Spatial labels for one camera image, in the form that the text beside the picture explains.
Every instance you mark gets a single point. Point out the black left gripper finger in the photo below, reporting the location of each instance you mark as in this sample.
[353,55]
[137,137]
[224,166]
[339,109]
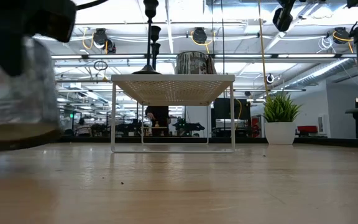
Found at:
[5,53]

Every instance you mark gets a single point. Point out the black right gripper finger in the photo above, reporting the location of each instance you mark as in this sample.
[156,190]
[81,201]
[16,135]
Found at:
[282,19]

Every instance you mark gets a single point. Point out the silver tin can candle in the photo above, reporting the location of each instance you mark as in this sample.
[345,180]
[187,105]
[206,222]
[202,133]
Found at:
[26,102]
[194,63]

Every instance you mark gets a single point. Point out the black candlestick holder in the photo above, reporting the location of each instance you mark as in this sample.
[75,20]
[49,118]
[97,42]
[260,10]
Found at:
[151,9]
[155,49]
[155,31]

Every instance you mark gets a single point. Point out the black background robot arm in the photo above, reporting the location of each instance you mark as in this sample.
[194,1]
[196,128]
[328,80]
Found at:
[188,127]

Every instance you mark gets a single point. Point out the person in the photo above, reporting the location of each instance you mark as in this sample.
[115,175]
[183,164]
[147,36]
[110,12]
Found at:
[83,129]
[158,115]

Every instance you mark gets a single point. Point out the red box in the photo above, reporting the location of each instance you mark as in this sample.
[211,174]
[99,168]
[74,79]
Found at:
[307,129]

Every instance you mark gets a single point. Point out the artificial green plant white pot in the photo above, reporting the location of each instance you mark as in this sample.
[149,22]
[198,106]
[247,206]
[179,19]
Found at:
[280,133]

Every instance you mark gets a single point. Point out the white perforated metal shelf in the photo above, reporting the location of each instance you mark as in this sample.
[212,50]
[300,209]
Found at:
[172,78]

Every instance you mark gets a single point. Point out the black wall screen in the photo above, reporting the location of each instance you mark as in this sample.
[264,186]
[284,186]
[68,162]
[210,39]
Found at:
[228,109]

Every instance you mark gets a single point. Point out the black aluminium table frame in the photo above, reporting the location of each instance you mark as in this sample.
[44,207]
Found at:
[322,141]

